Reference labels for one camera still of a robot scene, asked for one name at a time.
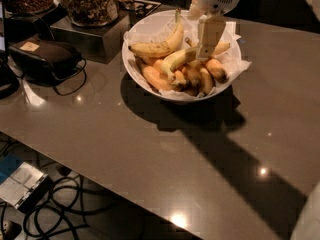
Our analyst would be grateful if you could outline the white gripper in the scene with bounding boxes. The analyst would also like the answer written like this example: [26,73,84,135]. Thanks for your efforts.
[188,0,240,58]

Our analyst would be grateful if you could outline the long yellow-green banana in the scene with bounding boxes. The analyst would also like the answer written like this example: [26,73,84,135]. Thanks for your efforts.
[160,41,231,80]

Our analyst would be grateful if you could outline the white paper bowl liner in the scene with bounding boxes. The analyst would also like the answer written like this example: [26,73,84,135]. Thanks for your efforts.
[123,17,252,101]

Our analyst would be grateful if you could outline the large yellow banana at back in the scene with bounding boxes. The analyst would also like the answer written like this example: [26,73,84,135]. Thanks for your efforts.
[128,9,184,58]

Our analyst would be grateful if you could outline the white bowl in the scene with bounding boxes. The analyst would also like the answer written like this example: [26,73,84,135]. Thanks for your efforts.
[121,9,242,103]

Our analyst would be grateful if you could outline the small orange banana right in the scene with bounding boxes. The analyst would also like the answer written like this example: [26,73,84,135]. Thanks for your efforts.
[204,58,228,84]

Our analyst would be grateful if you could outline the small orange banana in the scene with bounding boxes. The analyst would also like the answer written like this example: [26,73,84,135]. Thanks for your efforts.
[204,58,228,84]
[136,58,173,91]
[182,65,201,87]

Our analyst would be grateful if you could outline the small orange banana middle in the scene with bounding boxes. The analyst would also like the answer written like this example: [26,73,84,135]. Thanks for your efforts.
[182,65,201,87]

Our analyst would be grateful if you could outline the small yellow banana front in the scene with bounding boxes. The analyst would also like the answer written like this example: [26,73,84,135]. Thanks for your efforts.
[199,67,214,95]

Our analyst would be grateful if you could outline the small orange banana left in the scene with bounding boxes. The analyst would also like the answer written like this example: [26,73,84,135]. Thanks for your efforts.
[136,58,173,91]

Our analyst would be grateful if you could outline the black tray at back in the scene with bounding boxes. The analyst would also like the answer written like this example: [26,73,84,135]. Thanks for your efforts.
[119,0,161,18]

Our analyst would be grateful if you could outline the dark metal stand block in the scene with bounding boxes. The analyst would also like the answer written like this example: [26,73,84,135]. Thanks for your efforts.
[51,11,130,64]

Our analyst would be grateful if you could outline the glass jar of granola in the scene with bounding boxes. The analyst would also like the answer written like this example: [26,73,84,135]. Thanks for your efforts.
[62,0,119,27]

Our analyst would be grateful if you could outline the black pouch with label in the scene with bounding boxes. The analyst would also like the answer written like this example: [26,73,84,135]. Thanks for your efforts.
[9,36,82,86]

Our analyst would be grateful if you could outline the black monitor stand base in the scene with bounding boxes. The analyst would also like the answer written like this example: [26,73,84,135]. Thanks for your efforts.
[0,59,20,99]

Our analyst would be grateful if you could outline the grey power box on floor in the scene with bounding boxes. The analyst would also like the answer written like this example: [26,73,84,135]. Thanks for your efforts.
[0,162,52,213]

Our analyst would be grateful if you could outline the black cables on floor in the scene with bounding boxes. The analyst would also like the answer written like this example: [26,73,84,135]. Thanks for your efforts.
[0,133,118,240]

